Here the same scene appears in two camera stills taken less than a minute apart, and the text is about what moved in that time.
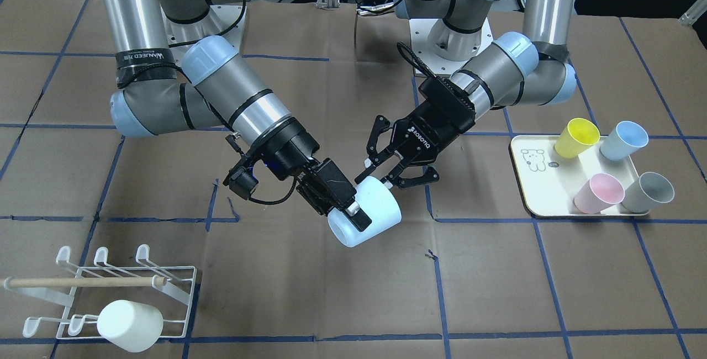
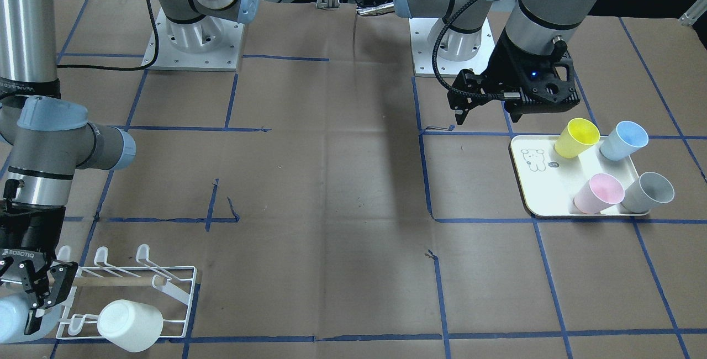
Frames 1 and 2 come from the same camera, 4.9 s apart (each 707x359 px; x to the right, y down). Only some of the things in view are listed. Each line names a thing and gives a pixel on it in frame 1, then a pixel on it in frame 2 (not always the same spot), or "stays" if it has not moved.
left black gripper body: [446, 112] -> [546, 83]
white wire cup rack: [170, 289] stays
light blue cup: [376, 201] -> [15, 310]
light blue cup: [626, 138] stays
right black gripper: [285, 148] -> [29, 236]
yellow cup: [578, 135] stays
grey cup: [650, 190] stays
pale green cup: [132, 326] stays
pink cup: [602, 190] stays
